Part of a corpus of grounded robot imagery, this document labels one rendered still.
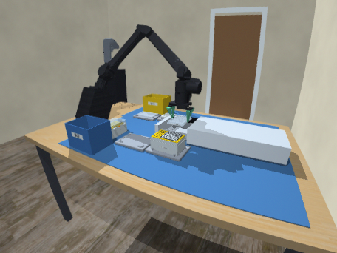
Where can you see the yellow open bin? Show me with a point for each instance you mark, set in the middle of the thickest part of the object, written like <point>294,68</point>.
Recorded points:
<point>156,104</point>

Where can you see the blue bench mat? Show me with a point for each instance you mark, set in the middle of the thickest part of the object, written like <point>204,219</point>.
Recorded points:
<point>260,187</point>

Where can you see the blue open-top box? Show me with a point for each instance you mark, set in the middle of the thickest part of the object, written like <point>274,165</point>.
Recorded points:
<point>89,134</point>

